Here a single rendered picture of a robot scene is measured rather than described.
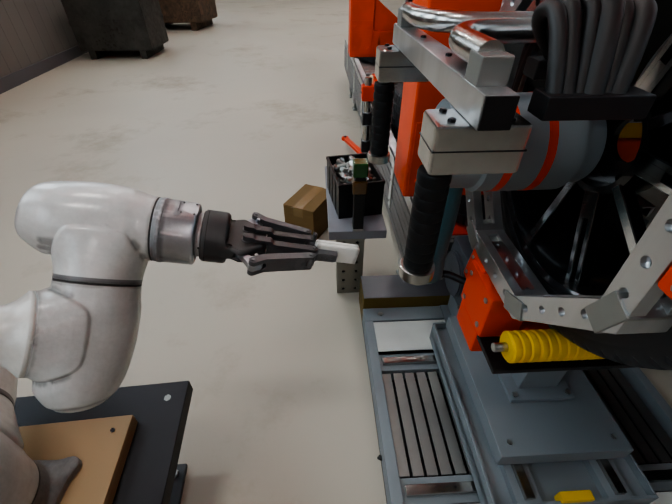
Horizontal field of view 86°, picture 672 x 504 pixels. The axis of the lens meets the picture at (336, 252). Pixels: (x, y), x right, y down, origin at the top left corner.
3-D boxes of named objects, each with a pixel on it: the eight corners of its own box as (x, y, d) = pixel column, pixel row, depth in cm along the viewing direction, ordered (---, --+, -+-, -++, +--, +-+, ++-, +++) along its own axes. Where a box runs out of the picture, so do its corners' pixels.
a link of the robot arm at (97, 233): (168, 198, 56) (156, 283, 55) (51, 181, 52) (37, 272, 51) (154, 184, 46) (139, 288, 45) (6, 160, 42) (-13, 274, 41)
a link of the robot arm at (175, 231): (164, 184, 51) (208, 191, 53) (165, 235, 57) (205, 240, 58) (147, 220, 44) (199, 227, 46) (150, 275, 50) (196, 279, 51)
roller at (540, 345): (650, 363, 67) (668, 343, 64) (494, 370, 66) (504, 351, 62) (629, 337, 72) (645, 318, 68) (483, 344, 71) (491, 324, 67)
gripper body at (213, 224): (196, 230, 47) (269, 240, 49) (206, 197, 53) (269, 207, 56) (194, 273, 51) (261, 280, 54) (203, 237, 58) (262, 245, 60)
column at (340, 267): (361, 292, 149) (366, 204, 122) (337, 293, 148) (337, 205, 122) (358, 275, 157) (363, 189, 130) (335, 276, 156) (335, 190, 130)
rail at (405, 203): (430, 263, 137) (440, 214, 123) (405, 264, 136) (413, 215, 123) (361, 85, 328) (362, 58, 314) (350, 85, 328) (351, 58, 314)
